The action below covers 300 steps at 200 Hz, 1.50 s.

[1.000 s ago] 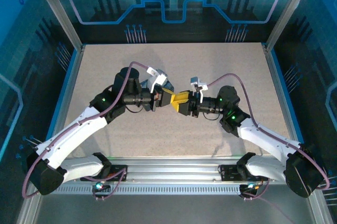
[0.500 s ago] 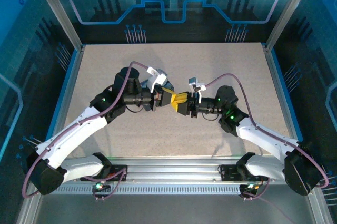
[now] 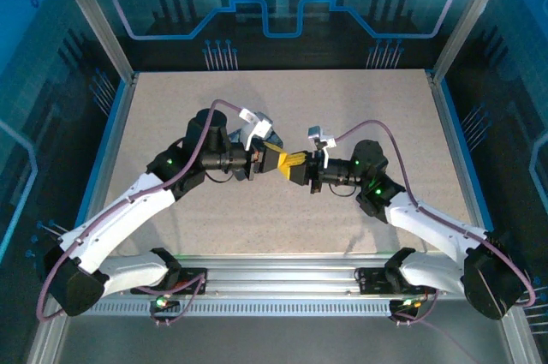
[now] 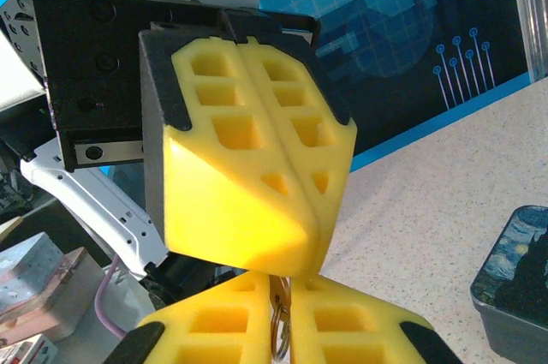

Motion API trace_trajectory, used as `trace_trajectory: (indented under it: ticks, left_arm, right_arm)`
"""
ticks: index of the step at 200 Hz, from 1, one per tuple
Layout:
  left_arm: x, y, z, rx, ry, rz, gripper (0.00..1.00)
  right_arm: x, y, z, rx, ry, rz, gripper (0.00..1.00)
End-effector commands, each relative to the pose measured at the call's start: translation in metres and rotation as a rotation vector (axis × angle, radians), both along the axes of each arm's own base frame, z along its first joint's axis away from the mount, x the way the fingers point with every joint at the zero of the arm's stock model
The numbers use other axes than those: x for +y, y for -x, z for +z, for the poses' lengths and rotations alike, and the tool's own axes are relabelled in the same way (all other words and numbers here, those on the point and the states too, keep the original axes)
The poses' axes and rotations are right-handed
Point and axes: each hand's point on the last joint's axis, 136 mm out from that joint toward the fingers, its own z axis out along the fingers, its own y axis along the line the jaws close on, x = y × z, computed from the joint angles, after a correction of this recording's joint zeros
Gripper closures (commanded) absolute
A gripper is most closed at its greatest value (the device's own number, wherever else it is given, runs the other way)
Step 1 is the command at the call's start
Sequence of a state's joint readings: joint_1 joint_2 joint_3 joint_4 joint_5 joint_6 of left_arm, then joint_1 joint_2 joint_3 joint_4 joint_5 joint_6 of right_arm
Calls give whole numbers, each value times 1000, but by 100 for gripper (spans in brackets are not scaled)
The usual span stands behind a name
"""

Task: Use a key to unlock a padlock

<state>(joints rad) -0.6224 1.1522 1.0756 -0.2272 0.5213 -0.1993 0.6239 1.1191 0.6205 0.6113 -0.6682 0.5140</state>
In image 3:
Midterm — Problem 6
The small board with light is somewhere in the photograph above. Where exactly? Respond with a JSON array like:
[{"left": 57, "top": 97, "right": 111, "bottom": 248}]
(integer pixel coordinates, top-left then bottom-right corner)
[
  {"left": 389, "top": 297, "right": 423, "bottom": 316},
  {"left": 149, "top": 295, "right": 181, "bottom": 313}
]

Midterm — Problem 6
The grey metal tray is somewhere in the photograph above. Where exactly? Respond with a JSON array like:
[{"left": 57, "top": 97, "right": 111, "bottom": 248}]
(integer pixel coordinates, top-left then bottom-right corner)
[{"left": 29, "top": 314, "right": 540, "bottom": 364}]

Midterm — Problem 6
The aluminium table side rail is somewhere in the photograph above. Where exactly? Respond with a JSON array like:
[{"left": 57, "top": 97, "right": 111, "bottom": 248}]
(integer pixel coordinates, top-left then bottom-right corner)
[
  {"left": 72, "top": 72, "right": 140, "bottom": 236},
  {"left": 427, "top": 70, "right": 489, "bottom": 236}
]

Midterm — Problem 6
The aluminium mounting rail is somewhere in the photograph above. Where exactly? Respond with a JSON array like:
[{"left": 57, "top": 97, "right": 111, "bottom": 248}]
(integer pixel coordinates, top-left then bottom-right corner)
[{"left": 102, "top": 254, "right": 450, "bottom": 297}]

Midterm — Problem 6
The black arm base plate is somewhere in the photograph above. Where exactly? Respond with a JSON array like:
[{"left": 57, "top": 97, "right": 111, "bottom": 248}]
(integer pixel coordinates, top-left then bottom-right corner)
[
  {"left": 356, "top": 266, "right": 440, "bottom": 296},
  {"left": 130, "top": 267, "right": 209, "bottom": 296}
]

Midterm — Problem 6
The thin purple base cable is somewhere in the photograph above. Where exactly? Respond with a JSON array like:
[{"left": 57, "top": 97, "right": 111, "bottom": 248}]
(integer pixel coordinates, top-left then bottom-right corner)
[
  {"left": 391, "top": 290, "right": 479, "bottom": 363},
  {"left": 136, "top": 273, "right": 210, "bottom": 327}
]

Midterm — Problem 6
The slotted grey cable duct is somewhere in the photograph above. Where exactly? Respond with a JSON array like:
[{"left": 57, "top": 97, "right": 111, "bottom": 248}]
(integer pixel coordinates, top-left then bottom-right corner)
[{"left": 80, "top": 300, "right": 472, "bottom": 318}]

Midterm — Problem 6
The aluminium frame post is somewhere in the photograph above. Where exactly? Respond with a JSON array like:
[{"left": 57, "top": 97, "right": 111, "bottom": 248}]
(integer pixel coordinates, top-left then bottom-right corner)
[
  {"left": 431, "top": 0, "right": 515, "bottom": 82},
  {"left": 46, "top": 0, "right": 140, "bottom": 85}
]

